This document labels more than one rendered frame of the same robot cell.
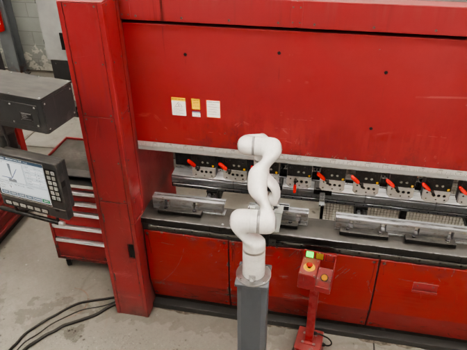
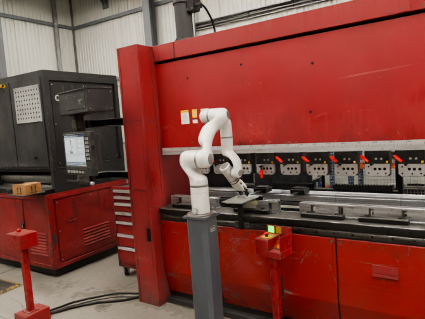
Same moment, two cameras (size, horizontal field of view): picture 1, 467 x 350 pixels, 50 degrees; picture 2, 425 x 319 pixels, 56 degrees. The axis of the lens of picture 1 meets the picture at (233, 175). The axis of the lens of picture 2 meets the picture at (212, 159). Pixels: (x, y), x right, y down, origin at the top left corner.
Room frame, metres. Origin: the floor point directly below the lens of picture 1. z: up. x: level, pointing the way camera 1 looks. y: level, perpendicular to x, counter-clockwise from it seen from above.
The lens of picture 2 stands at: (-0.37, -1.19, 1.59)
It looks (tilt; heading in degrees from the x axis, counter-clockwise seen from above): 5 degrees down; 23
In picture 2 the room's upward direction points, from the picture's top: 4 degrees counter-clockwise
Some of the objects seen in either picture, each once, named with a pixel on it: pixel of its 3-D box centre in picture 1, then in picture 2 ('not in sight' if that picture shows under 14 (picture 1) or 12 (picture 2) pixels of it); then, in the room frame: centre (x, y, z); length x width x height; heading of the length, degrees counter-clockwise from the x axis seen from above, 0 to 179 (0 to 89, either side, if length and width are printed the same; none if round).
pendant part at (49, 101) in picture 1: (33, 154); (88, 140); (2.37, 1.10, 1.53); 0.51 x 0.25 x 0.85; 69
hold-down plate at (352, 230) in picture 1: (363, 232); (322, 216); (2.43, -0.82, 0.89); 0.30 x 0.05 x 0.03; 78
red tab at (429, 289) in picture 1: (424, 288); (384, 272); (2.24, -1.21, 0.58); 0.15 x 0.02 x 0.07; 78
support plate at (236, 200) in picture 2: (267, 217); (240, 199); (2.46, -0.21, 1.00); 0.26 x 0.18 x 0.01; 168
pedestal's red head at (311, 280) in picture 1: (316, 271); (273, 241); (2.23, -0.51, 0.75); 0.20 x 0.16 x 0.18; 71
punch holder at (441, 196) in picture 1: (436, 186); (378, 162); (2.41, -1.19, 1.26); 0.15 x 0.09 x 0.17; 78
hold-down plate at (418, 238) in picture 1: (429, 241); (383, 220); (2.34, -1.21, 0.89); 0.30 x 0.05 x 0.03; 78
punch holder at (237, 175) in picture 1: (235, 166); (223, 162); (2.65, -0.02, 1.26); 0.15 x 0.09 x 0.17; 78
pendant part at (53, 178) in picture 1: (35, 180); (83, 152); (2.27, 1.09, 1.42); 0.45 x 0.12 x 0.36; 69
